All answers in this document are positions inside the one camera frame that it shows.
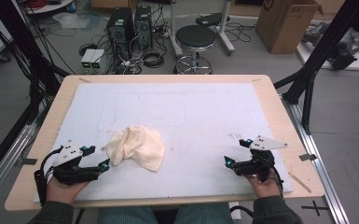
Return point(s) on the person's leg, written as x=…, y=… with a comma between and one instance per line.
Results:
x=126, y=216
x=203, y=214

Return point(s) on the white round table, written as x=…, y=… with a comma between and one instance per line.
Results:
x=49, y=6

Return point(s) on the black machine part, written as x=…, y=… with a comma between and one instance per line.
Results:
x=343, y=56

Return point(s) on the white foam mat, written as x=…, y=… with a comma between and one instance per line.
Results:
x=174, y=109

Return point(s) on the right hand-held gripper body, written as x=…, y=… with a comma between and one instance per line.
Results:
x=258, y=166

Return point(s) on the cream cloth towel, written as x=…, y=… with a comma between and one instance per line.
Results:
x=138, y=146

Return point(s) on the white metal stand frame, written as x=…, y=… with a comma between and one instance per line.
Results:
x=225, y=31

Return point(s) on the black tape piece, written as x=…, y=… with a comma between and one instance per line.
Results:
x=307, y=157
x=28, y=161

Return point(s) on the thin wooden stick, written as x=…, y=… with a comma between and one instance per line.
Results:
x=300, y=182

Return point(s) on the grey machine part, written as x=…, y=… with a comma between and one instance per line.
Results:
x=315, y=32

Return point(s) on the brown cardboard box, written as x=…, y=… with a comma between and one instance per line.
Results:
x=284, y=28

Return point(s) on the black tape cross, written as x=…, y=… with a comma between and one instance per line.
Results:
x=314, y=208

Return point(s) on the person's left leg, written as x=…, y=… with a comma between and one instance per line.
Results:
x=126, y=216

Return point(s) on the large black computer tower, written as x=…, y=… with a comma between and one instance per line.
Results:
x=120, y=31

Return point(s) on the person's right hand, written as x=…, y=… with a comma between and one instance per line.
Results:
x=269, y=189

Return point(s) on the black metal frame stand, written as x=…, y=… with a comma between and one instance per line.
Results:
x=21, y=46
x=320, y=53

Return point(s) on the clear plastic sheet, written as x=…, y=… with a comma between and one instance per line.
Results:
x=71, y=20

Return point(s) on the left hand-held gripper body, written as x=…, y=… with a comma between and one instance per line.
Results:
x=70, y=175

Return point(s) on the person's left hand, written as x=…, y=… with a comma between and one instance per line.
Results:
x=62, y=193

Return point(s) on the white power supply unit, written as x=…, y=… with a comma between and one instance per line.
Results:
x=98, y=59
x=87, y=57

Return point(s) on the person's right leg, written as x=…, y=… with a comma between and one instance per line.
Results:
x=203, y=214

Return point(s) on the aluminium rail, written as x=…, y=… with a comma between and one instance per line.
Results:
x=317, y=168
x=3, y=165

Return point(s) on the flat black device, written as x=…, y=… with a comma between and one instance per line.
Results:
x=211, y=19

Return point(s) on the black round stool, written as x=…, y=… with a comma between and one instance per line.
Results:
x=196, y=36

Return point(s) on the narrow black computer tower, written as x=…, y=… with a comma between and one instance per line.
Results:
x=143, y=26

